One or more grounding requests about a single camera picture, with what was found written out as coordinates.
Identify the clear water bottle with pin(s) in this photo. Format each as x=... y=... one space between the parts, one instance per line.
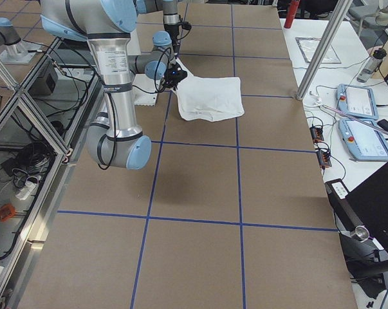
x=371 y=65

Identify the red bottle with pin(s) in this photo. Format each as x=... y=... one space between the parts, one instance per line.
x=291 y=13

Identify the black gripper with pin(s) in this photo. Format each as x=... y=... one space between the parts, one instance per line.
x=175 y=36
x=172 y=84

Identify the aluminium frame post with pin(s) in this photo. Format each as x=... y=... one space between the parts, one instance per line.
x=327 y=37

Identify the third silver robot arm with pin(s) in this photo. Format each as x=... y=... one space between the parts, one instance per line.
x=17 y=51

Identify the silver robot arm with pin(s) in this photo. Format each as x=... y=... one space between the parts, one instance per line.
x=114 y=138
x=167 y=7

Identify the upper blue teach pendant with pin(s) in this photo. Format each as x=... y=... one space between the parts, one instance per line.
x=356 y=101

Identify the orange plastic part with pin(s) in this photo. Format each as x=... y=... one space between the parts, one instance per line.
x=7 y=211

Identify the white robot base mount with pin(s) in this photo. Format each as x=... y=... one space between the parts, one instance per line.
x=143 y=87

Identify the black laptop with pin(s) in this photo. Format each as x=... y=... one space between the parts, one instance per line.
x=369 y=200

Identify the blue teach pendant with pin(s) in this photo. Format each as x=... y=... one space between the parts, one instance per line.
x=356 y=101
x=363 y=142

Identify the white power strip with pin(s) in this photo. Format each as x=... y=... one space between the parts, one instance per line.
x=26 y=191

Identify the aluminium frame rail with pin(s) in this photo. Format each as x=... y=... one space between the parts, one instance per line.
x=40 y=139

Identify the grey control box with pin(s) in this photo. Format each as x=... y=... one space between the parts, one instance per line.
x=45 y=82

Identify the metal grabber tool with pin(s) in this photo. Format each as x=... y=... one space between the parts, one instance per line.
x=343 y=114

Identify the orange black connector block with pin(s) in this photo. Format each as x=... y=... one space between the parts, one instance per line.
x=316 y=134

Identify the white long-sleeve printed shirt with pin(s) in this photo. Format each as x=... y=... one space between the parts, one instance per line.
x=210 y=99

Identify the lower blue teach pendant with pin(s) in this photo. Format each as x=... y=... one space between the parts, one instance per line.
x=363 y=142

